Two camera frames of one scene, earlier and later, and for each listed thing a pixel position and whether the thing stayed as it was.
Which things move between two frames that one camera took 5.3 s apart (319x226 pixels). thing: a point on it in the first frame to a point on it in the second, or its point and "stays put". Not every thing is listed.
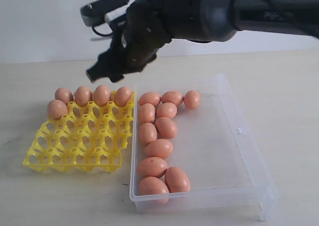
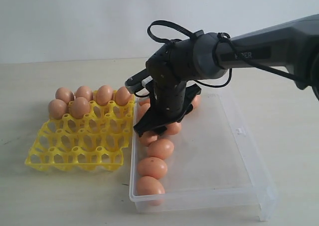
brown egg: (122, 96) stays put
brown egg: (176, 180) to (80, 107)
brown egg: (56, 109) stays put
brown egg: (83, 96) stays put
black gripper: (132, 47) to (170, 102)
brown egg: (64, 95) stays put
